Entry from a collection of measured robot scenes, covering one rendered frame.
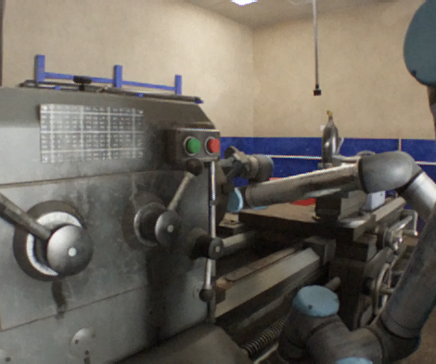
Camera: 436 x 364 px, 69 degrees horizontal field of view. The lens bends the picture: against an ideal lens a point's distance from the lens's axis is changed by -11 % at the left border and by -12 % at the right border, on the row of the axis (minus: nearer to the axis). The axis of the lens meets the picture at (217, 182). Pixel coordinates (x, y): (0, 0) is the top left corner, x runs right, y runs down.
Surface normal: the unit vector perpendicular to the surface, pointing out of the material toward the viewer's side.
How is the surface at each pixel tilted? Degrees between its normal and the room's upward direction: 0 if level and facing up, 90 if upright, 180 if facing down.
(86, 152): 90
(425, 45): 83
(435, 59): 82
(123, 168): 90
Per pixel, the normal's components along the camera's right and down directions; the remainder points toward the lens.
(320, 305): 0.11, -0.90
